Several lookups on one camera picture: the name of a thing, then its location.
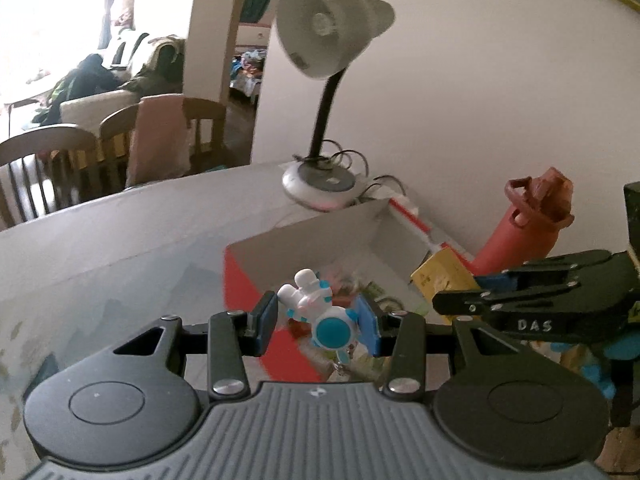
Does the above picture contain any red cardboard box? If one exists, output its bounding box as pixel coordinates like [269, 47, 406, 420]
[222, 197, 481, 386]

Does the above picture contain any white blue astronaut keychain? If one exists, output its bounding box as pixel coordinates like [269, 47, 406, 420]
[276, 268, 362, 376]

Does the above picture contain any black lamp cable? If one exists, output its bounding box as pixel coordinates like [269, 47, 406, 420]
[295, 137, 416, 206]

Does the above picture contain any person's right hand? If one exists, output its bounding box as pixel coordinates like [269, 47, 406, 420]
[550, 342, 618, 402]

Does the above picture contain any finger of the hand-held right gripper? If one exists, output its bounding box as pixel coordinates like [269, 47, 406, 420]
[431, 271, 637, 347]
[472, 249, 627, 293]

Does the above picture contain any small yellow box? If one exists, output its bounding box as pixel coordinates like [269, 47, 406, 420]
[411, 249, 483, 306]

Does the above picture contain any grey desk lamp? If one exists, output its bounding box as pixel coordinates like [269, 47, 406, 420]
[276, 0, 396, 211]

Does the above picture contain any pink cloth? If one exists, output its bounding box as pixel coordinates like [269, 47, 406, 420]
[125, 94, 193, 188]

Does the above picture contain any light sofa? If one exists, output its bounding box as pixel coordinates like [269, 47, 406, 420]
[60, 32, 186, 128]

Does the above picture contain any grey curtain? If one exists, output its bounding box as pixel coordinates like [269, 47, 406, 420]
[97, 0, 121, 48]

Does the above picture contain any wooden dining chair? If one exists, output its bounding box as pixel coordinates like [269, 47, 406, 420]
[99, 96, 228, 188]
[0, 124, 103, 231]

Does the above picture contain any dark clothes pile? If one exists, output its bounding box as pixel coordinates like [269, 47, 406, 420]
[35, 52, 126, 126]

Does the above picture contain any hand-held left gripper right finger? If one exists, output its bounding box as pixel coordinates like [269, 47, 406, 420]
[356, 295, 531, 403]

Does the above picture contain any orange-red water bottle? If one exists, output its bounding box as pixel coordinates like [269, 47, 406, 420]
[470, 166, 575, 276]

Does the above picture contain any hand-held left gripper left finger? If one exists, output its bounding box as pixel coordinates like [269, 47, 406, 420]
[114, 290, 279, 401]

